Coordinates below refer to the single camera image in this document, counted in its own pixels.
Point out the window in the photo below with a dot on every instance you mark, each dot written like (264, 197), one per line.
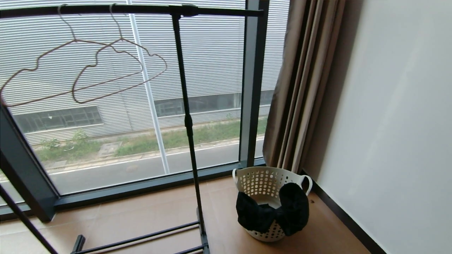
(252, 88)

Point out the black clothes rack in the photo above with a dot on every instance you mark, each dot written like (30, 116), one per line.
(141, 9)

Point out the brown curtain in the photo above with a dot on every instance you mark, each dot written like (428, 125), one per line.
(296, 88)

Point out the white laundry basket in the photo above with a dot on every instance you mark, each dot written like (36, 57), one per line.
(261, 183)

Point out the pink clothes hanger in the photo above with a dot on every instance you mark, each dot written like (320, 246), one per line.
(42, 97)
(123, 86)

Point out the heap of clothes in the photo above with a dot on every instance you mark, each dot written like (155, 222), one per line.
(257, 211)

